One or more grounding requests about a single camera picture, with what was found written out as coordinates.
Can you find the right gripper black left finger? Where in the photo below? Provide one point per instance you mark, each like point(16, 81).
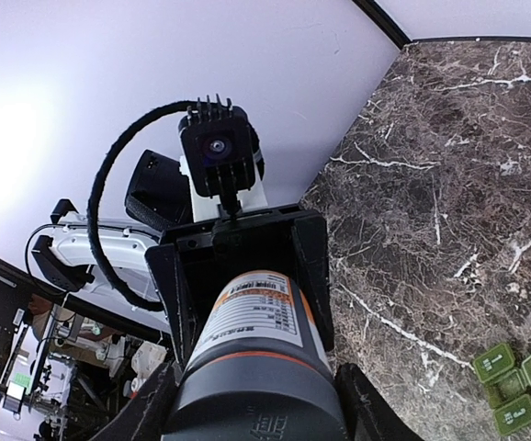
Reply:
point(144, 417)

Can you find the green pill organizer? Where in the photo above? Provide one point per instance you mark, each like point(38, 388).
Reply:
point(507, 384)

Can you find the orange grey-capped pill bottle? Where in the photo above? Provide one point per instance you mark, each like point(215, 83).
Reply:
point(258, 370)

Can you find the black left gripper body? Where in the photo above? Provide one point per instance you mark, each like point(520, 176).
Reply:
point(213, 252)

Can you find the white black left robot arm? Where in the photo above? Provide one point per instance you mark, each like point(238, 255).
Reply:
point(158, 199)

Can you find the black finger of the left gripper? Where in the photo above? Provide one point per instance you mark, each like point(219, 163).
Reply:
point(169, 278)
point(309, 236)

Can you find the black left corner post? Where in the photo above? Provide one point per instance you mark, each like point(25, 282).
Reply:
point(384, 22)

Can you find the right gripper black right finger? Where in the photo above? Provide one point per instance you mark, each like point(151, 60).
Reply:
point(367, 415)

